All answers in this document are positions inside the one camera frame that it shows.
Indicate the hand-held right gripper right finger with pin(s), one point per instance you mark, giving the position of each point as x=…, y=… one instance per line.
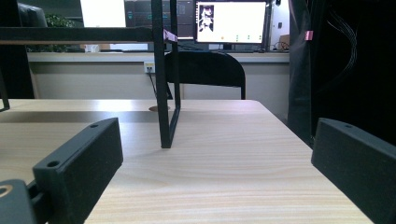
x=355, y=168

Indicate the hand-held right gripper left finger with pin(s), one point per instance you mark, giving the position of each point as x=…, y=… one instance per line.
x=77, y=168

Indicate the dark curtain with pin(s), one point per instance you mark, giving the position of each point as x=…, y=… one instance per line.
x=367, y=77
x=15, y=68

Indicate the black two-tier metal rack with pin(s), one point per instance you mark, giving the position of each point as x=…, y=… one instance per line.
x=164, y=93

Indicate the pink clip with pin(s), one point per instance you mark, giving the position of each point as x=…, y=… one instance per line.
x=309, y=35

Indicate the green plant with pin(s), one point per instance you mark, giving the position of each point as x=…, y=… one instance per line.
x=59, y=21

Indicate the blank white screen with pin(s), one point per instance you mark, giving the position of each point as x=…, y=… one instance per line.
x=102, y=12

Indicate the black office chair back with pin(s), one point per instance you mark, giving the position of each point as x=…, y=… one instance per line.
x=31, y=15

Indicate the pink label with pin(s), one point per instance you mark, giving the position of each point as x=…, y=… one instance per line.
x=170, y=35

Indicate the monitor with dark screen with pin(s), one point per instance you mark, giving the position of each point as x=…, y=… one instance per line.
x=140, y=14

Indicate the black keyboard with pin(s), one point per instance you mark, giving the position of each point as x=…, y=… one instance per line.
x=193, y=47

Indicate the monitor with bright window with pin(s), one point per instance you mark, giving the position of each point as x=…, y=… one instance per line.
x=230, y=21

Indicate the white wall socket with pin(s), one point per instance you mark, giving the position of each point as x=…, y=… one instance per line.
x=149, y=66

